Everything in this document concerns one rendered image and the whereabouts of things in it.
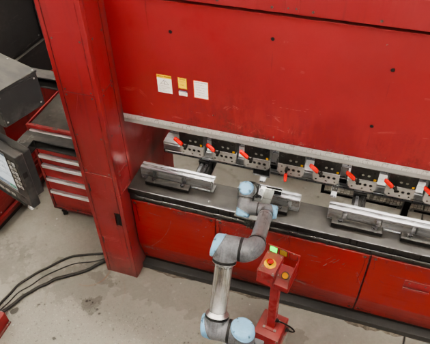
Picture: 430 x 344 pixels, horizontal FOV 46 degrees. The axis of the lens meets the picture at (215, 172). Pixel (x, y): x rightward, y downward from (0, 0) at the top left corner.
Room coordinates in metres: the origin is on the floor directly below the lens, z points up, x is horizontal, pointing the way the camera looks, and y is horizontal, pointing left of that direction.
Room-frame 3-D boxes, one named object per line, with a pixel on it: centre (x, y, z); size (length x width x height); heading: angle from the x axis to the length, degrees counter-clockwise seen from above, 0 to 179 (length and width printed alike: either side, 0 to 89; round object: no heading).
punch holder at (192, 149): (2.33, 0.12, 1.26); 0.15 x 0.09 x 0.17; 71
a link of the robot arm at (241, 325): (1.24, -0.11, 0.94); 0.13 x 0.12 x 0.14; 74
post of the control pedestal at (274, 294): (1.76, -0.36, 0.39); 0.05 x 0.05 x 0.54; 62
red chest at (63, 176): (3.01, 1.03, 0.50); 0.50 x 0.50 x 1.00; 71
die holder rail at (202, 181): (2.37, 0.24, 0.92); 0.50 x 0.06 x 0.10; 71
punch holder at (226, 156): (2.26, -0.07, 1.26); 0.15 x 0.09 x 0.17; 71
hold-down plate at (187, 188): (2.33, 0.31, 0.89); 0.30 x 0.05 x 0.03; 71
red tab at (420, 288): (1.71, -1.20, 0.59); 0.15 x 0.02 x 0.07; 71
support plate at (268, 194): (2.05, -0.23, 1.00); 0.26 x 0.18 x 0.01; 161
